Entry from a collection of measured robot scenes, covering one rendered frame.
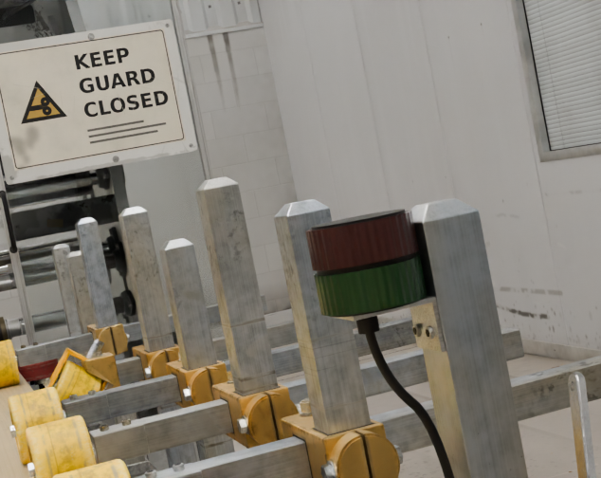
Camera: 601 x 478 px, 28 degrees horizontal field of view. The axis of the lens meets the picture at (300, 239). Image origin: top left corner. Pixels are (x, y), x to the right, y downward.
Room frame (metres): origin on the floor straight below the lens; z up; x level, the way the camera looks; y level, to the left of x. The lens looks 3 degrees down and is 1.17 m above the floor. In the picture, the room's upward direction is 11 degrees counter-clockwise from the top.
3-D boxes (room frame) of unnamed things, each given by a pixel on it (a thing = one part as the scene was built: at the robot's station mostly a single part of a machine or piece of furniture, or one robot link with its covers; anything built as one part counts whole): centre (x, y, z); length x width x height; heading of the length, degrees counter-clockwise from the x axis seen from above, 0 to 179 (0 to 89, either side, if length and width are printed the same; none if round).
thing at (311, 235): (0.66, -0.03, 1.13); 0.06 x 0.06 x 0.02
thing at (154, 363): (1.65, 0.23, 0.95); 0.14 x 0.06 x 0.05; 17
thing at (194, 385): (1.41, 0.15, 0.95); 0.14 x 0.06 x 0.05; 17
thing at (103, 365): (1.63, 0.34, 0.95); 0.10 x 0.04 x 0.10; 107
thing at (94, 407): (1.44, 0.11, 0.95); 0.50 x 0.04 x 0.04; 107
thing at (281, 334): (1.70, 0.12, 0.95); 0.36 x 0.03 x 0.03; 107
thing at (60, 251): (2.58, 0.52, 0.88); 0.04 x 0.04 x 0.48; 17
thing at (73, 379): (1.63, 0.35, 0.93); 0.09 x 0.08 x 0.09; 107
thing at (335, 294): (0.66, -0.03, 1.10); 0.06 x 0.06 x 0.02
